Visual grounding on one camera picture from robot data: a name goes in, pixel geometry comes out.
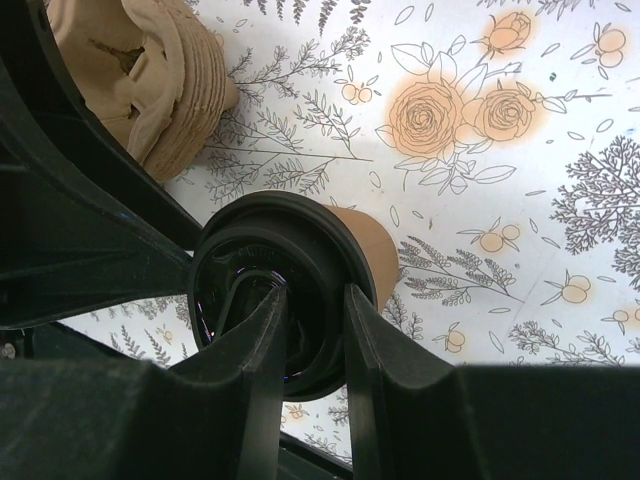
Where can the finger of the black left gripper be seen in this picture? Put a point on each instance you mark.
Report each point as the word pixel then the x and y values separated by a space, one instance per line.
pixel 83 226

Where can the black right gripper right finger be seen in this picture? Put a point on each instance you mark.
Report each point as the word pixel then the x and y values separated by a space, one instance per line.
pixel 415 416

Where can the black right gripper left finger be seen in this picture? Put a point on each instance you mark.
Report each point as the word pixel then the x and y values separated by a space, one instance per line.
pixel 215 415

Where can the black plastic cup lid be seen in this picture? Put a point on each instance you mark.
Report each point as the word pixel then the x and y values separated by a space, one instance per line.
pixel 278 242

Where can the brown paper cup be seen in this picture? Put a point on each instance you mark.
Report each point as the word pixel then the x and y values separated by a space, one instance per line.
pixel 378 248

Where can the brown cardboard cup carrier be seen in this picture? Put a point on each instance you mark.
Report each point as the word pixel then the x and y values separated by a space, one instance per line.
pixel 151 72

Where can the floral table mat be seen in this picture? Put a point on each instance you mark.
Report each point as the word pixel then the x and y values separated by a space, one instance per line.
pixel 497 142

